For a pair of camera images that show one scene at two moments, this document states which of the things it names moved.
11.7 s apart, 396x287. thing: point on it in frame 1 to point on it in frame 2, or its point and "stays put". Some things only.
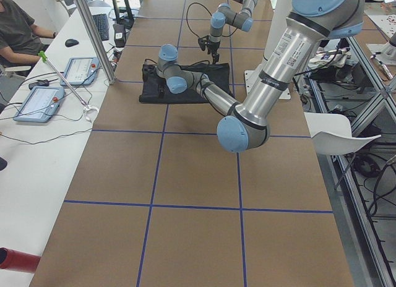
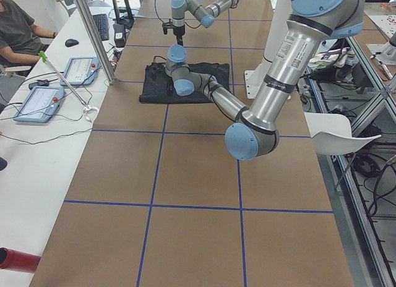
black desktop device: x=119 y=34 stays put
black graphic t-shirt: x=153 y=88 stays put
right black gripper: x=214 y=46 to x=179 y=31
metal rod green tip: x=43 y=57 stays put
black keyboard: x=102 y=23 stays put
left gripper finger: x=161 y=91 to x=170 y=89
